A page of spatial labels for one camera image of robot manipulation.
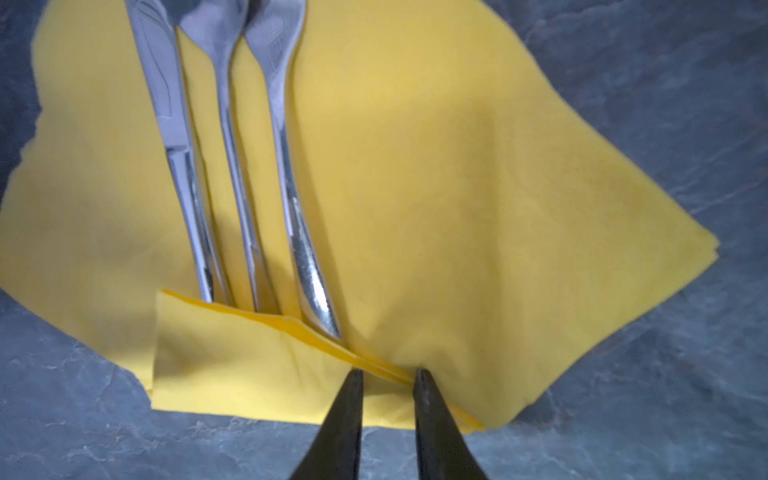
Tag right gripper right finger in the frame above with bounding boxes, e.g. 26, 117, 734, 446
413, 369, 488, 480

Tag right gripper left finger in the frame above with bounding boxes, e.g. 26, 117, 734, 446
290, 369, 364, 480

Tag yellow paper napkin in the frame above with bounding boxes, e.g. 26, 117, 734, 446
1, 1, 718, 432

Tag silver fork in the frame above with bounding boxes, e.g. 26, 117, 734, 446
244, 0, 342, 341

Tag silver spoon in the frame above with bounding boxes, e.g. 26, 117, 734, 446
178, 0, 275, 312

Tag silver knife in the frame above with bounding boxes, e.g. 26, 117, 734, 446
125, 1, 232, 304

